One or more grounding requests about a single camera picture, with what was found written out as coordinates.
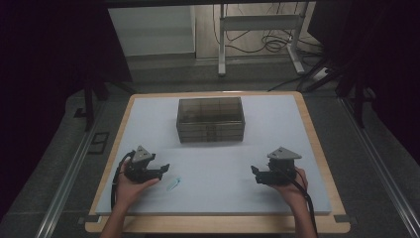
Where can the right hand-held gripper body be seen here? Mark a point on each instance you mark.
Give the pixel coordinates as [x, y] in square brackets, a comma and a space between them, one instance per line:
[280, 170]

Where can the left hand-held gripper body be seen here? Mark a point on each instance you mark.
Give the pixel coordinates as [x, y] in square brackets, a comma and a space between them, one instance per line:
[140, 165]

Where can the small clear blue tube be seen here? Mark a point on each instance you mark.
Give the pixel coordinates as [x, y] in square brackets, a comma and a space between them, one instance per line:
[174, 183]

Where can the smoky plastic drawer cabinet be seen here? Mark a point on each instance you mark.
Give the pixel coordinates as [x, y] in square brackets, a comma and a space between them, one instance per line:
[210, 114]

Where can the person's right hand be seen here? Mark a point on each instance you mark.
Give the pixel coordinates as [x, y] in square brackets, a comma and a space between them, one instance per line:
[294, 193]

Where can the person's left hand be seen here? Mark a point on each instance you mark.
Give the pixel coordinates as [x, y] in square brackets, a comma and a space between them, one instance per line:
[128, 191]

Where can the white foam board mat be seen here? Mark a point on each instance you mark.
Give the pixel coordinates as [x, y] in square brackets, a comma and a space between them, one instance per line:
[214, 185]

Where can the wooden table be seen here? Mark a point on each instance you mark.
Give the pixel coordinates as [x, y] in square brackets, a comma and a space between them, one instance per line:
[228, 224]

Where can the grey tape strip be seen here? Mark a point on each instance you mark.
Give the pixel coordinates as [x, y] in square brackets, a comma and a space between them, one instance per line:
[89, 219]
[345, 218]

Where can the black stand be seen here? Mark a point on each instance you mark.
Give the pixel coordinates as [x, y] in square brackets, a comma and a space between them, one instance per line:
[358, 99]
[89, 102]

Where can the white power strip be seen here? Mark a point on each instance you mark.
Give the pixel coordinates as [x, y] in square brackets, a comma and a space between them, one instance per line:
[320, 74]

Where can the white panel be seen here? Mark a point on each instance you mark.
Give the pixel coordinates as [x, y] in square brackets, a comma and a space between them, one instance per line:
[152, 29]

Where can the dark curtain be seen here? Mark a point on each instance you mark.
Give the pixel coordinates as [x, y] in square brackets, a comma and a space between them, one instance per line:
[43, 66]
[389, 49]

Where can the metal floor rail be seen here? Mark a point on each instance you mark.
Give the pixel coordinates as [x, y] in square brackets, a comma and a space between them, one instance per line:
[383, 165]
[66, 185]

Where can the white metal desk frame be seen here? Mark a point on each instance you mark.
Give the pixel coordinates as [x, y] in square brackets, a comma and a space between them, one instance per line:
[261, 23]

